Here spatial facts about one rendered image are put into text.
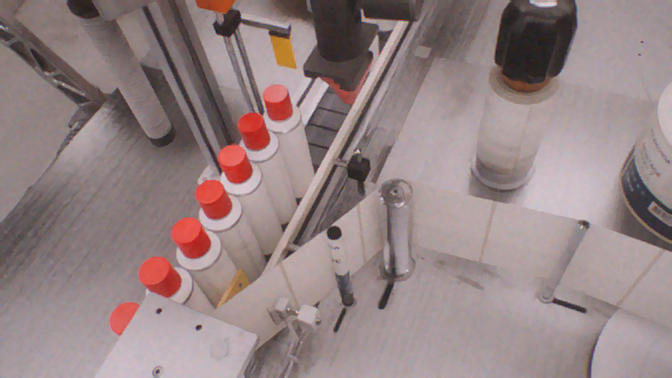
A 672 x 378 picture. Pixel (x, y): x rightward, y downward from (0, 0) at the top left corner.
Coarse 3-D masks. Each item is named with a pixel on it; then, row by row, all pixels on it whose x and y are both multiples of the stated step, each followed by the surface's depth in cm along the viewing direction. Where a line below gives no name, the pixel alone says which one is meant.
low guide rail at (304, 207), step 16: (400, 32) 99; (384, 48) 96; (384, 64) 95; (368, 80) 92; (368, 96) 92; (352, 112) 88; (352, 128) 89; (336, 144) 85; (320, 176) 82; (304, 208) 79; (288, 224) 78; (288, 240) 76; (272, 256) 75
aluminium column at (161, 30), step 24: (144, 24) 67; (168, 24) 66; (192, 24) 70; (168, 48) 69; (192, 48) 72; (168, 72) 74; (192, 72) 73; (192, 96) 76; (216, 96) 80; (192, 120) 82; (216, 120) 82; (216, 144) 85; (216, 168) 91
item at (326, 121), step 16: (336, 96) 95; (320, 112) 94; (336, 112) 93; (320, 128) 92; (336, 128) 91; (320, 144) 90; (320, 160) 88; (320, 192) 84; (304, 224) 81; (288, 256) 79
